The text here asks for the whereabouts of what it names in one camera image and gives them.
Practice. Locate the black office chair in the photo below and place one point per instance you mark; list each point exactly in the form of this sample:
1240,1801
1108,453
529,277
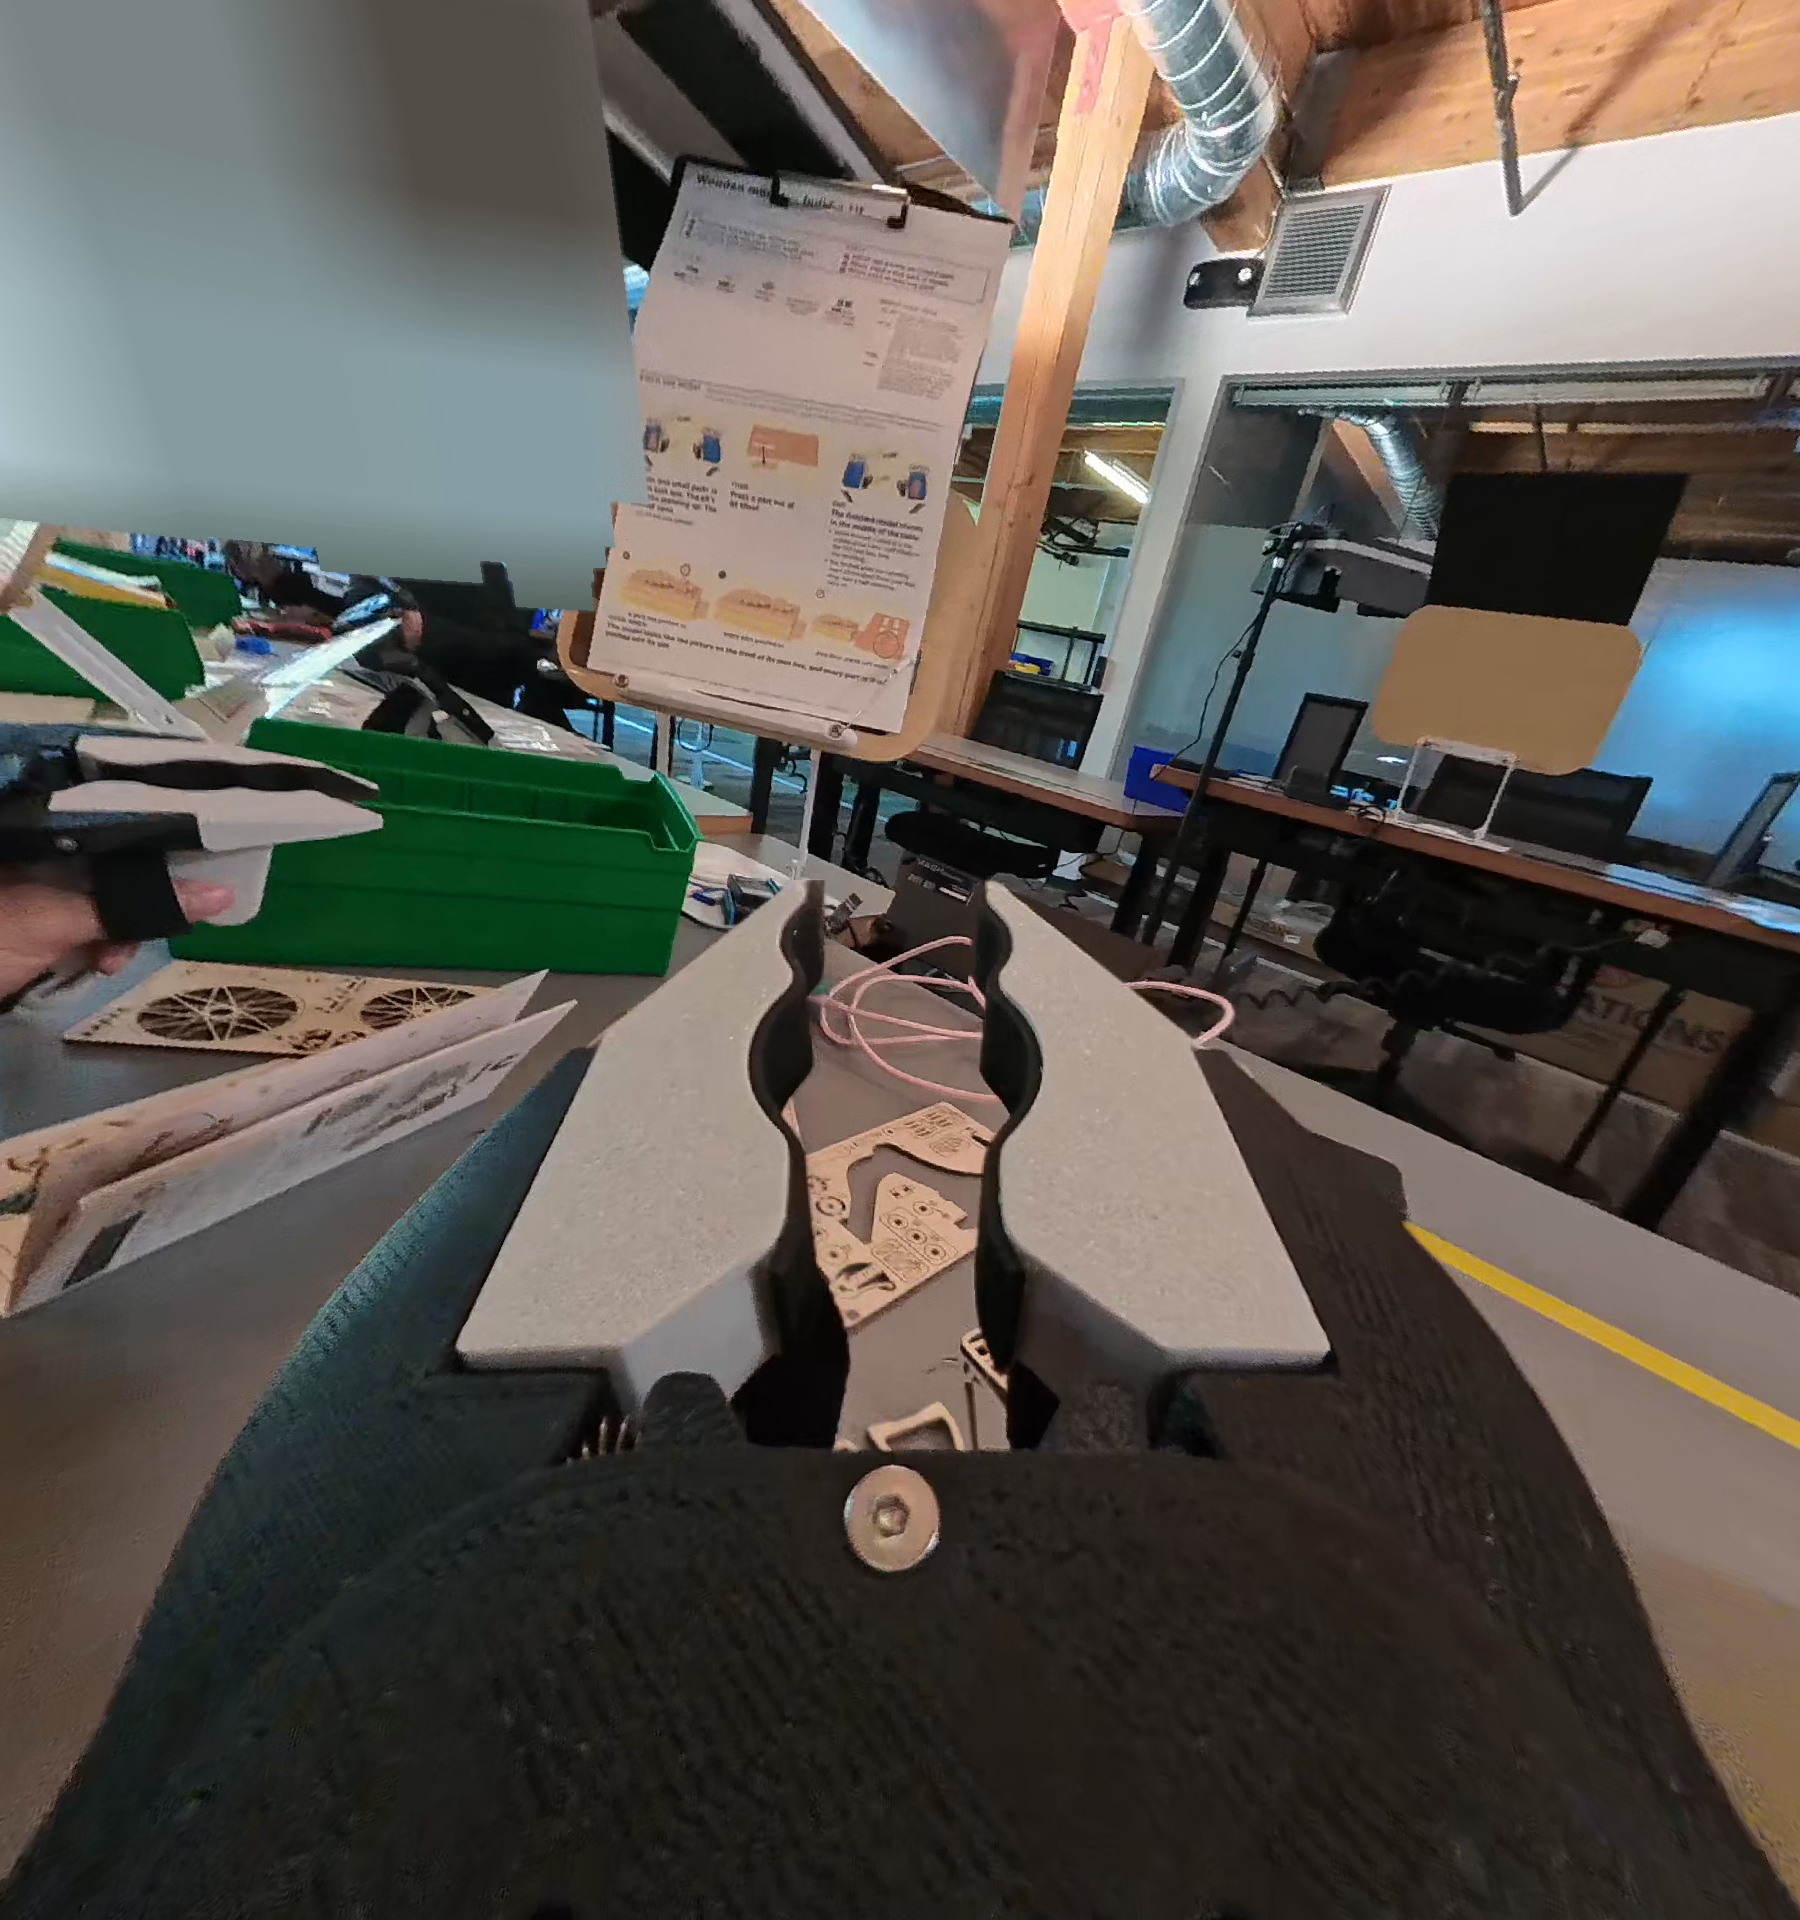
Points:
1442,945

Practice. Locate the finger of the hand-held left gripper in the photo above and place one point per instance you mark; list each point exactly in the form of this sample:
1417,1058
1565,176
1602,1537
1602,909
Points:
226,821
210,767

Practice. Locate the long wooden desk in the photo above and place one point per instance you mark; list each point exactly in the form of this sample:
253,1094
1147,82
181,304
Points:
1591,878

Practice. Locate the blue storage bin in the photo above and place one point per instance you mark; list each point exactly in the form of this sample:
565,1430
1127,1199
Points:
1172,777

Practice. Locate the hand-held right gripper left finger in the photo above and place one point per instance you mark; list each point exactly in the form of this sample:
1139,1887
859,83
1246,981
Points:
645,1184

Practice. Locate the grey vent grille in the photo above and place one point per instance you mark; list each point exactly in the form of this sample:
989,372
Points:
1321,251

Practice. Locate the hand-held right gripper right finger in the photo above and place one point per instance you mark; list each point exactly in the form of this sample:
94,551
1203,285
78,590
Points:
1139,1199

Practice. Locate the grey device on tripod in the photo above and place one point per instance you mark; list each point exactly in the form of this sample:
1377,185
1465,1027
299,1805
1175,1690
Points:
1344,569

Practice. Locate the folded instruction booklet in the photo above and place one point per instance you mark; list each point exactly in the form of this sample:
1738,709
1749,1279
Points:
239,1140

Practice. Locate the small blue black device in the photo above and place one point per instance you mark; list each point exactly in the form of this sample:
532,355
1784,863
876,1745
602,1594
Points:
735,905

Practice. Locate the wooden model part sheet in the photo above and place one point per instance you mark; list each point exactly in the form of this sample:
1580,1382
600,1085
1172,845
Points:
900,1216

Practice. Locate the silver ventilation duct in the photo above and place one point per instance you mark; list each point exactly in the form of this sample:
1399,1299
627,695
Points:
1215,104

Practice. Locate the black tripod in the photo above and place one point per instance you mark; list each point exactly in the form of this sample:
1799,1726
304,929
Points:
1238,704

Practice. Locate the wooden support pillar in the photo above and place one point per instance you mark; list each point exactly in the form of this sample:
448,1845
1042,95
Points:
1059,375

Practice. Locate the wooden sheet with wheel cutouts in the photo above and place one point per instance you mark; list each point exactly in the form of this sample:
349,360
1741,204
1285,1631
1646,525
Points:
315,1004

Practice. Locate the black cardboard box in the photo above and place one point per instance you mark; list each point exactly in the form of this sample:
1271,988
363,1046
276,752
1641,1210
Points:
929,878

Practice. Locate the printed instruction paper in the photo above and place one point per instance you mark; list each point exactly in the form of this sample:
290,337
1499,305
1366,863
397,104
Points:
795,450

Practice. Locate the person's left hand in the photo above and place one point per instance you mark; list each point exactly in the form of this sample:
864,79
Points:
30,938

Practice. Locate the beige board on clear stand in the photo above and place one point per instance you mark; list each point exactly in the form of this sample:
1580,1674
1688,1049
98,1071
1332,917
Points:
1508,683

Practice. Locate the black angled stand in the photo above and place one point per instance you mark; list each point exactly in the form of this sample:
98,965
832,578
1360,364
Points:
420,704

